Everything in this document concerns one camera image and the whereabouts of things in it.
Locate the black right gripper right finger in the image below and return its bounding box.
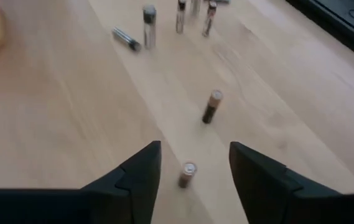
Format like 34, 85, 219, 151
230, 142, 354, 224

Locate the black copper-top AAA battery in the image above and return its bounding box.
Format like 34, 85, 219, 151
201, 89, 224, 124
178, 161, 198, 189

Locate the black aluminium table frame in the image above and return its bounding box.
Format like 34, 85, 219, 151
285, 0, 354, 68

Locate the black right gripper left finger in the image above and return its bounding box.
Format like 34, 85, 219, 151
0, 141, 162, 224

